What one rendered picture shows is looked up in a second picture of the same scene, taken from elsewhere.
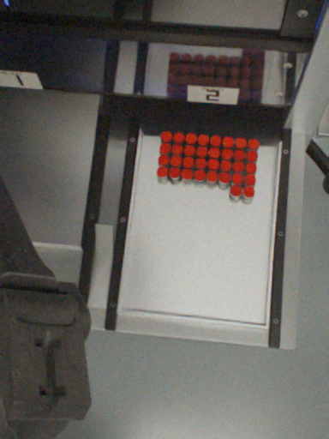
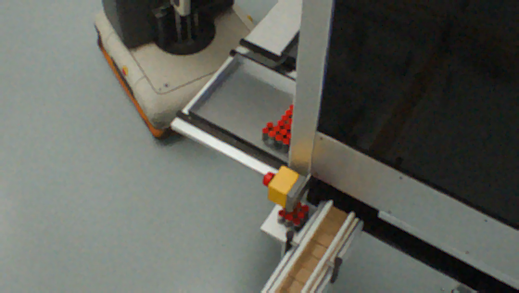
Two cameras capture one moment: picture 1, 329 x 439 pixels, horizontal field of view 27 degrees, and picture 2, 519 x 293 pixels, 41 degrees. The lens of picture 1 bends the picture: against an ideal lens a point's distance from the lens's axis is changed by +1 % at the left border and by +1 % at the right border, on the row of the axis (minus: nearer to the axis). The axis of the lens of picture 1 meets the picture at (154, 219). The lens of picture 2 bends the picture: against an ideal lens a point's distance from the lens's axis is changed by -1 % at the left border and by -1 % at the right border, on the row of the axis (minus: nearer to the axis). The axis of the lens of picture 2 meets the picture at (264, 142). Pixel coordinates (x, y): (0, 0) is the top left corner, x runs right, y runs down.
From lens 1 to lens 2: 1.51 m
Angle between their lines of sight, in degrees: 41
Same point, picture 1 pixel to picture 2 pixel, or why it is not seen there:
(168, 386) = (210, 205)
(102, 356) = (250, 177)
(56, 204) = not seen: hidden behind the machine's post
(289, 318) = (187, 129)
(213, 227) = (258, 117)
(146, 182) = not seen: hidden behind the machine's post
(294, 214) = (242, 158)
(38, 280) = not seen: outside the picture
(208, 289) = (225, 101)
